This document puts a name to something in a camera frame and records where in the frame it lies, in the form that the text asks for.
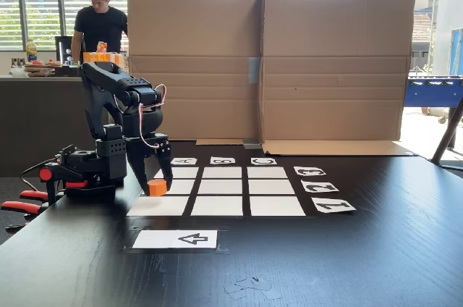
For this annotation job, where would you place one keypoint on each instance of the paper sheet letter A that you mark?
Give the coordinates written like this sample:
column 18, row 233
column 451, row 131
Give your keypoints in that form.
column 184, row 161

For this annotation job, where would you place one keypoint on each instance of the black kitchen appliance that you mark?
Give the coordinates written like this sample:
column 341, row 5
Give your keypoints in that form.
column 62, row 51

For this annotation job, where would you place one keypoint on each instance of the dark counter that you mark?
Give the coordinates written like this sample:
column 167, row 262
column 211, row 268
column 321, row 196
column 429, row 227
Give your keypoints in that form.
column 36, row 122

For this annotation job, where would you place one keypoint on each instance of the grey duct tape strip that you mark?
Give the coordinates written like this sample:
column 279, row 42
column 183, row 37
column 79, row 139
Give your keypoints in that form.
column 254, row 70
column 252, row 145

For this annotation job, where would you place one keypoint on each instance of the white nine-square paper grid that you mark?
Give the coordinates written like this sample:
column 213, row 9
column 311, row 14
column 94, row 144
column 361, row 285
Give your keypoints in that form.
column 220, row 187

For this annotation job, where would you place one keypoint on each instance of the brown cardboard screen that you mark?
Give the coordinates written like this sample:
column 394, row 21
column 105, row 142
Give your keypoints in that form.
column 336, row 50
column 195, row 32

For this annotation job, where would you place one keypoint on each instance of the paper sheet number 3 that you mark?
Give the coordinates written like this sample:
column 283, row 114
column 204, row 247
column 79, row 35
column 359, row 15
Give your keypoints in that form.
column 309, row 171

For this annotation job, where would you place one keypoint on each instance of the white arrow paper sheet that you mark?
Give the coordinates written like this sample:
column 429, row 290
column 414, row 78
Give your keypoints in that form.
column 152, row 240

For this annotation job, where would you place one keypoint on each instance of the grey metal table leg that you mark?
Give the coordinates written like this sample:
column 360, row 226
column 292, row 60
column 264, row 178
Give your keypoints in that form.
column 446, row 133

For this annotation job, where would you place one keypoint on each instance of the orange snack bag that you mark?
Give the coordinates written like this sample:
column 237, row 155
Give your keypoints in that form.
column 102, row 47

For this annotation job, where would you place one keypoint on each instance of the paper sheet letter C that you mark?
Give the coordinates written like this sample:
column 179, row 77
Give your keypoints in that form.
column 264, row 161

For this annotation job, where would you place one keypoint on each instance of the wooden board with food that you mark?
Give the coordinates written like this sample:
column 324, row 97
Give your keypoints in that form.
column 40, row 70

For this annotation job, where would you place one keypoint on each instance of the yellow bottle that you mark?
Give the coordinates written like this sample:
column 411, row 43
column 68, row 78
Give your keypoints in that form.
column 31, row 51

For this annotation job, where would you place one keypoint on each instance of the round orange token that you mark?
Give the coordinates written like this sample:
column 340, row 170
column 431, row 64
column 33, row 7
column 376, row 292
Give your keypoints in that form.
column 157, row 188

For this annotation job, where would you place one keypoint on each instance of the paper sheet number 2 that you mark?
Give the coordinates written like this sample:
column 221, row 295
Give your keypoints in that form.
column 320, row 187

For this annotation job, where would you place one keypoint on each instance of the person at counter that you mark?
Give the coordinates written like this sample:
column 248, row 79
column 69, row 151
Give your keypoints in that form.
column 97, row 24

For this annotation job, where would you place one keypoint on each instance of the black red bar clamp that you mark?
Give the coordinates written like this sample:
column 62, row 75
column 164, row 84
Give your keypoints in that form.
column 45, row 175

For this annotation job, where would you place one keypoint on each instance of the window with blinds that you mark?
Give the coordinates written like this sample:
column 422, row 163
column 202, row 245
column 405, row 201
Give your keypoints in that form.
column 40, row 13

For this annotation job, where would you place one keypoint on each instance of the orange white carton pack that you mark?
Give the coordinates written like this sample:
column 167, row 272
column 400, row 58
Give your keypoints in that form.
column 105, row 57

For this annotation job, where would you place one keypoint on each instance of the blue foosball table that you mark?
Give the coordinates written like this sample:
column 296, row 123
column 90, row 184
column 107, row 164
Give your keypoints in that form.
column 434, row 91

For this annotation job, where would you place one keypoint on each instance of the paper sheet letter B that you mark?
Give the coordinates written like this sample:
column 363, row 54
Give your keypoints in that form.
column 222, row 160

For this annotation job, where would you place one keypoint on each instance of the paper sheet number 1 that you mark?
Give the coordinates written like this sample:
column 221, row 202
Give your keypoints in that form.
column 332, row 205

